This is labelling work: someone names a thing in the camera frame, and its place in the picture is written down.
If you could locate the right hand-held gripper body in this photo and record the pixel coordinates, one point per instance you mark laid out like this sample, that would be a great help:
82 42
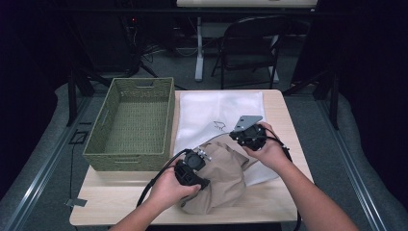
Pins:
253 136

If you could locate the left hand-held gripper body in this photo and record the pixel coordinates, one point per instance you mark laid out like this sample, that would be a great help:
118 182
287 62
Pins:
194 160

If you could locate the beige garment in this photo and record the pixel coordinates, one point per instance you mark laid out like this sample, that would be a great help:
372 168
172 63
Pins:
224 176

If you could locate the white cloth with drawing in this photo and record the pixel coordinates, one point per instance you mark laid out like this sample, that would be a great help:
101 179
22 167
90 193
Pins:
205 112

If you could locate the green woven basket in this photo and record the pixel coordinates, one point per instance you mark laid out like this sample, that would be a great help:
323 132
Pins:
134 128

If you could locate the person's right hand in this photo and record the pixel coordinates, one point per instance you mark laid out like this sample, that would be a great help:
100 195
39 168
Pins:
272 154

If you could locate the person's left hand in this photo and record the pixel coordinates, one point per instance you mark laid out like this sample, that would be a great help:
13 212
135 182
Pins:
170 189

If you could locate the white desk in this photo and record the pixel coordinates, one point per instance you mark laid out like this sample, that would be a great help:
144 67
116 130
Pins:
199 57

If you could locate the black metal stand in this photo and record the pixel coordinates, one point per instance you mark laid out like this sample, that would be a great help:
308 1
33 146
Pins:
72 96
334 99

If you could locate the black folding chair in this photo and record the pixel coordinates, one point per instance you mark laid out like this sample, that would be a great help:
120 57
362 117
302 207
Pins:
250 35

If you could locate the black floor socket plate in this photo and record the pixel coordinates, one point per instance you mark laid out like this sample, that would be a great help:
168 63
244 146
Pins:
78 137

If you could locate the grey tape piece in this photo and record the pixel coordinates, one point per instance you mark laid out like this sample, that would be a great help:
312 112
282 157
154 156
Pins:
76 202

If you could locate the metal floor rail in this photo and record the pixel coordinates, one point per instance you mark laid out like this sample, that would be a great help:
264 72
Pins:
41 173
352 173

